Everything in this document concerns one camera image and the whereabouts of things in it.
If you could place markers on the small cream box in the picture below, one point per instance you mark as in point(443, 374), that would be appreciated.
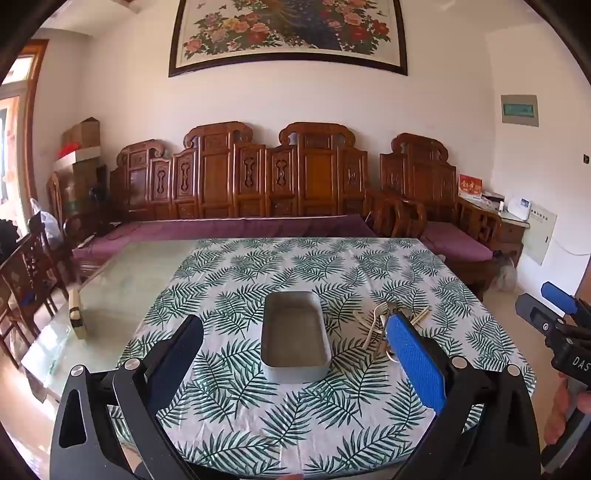
point(77, 318)

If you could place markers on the long carved wooden sofa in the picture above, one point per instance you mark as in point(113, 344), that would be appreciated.
point(217, 184)

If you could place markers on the leaf print tablecloth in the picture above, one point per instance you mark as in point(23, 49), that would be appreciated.
point(240, 392)

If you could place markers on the red cloth item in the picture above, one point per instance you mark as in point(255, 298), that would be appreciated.
point(67, 148)

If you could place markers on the wooden side table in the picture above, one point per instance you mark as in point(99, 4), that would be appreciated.
point(510, 233)

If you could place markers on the grey metal tray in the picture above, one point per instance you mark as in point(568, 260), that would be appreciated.
point(295, 341)

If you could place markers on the long purple sofa cushion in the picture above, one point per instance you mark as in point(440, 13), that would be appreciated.
point(231, 228)

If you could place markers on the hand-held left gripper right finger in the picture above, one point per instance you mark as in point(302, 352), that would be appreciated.
point(415, 360)

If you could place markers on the wooden door frame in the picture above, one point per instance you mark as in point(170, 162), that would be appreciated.
point(32, 115)

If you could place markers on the translucent plastic bag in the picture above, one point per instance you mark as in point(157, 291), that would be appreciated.
point(507, 274)

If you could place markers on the dark wooden chair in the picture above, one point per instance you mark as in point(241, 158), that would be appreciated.
point(27, 277)

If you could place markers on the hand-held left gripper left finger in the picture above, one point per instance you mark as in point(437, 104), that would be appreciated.
point(178, 364)

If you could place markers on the cardboard box stack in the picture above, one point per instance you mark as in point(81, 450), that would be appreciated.
point(85, 184)

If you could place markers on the white desk phone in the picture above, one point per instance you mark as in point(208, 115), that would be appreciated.
point(519, 208)

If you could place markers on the framed peacock flower painting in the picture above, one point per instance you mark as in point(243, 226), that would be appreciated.
point(286, 27)

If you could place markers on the white plastic bag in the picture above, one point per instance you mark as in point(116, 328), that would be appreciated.
point(46, 224)

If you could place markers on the brown cardboard box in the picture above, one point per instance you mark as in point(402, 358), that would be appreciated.
point(83, 134)

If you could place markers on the purple armchair cushion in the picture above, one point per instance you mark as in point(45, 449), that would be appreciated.
point(457, 242)

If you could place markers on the white electrical box cover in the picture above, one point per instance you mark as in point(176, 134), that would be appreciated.
point(538, 235)

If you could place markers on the white flat box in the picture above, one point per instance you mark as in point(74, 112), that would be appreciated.
point(78, 158)

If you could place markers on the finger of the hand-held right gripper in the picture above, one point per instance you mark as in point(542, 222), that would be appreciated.
point(535, 311)
point(556, 295)

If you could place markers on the grey wall panel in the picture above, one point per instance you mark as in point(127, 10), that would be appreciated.
point(519, 110)

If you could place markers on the red gift box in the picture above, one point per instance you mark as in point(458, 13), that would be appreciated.
point(470, 187)

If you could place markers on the carved wooden armchair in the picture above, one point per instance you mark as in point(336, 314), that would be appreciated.
point(425, 175)

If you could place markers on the person's right hand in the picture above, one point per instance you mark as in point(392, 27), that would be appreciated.
point(556, 415)

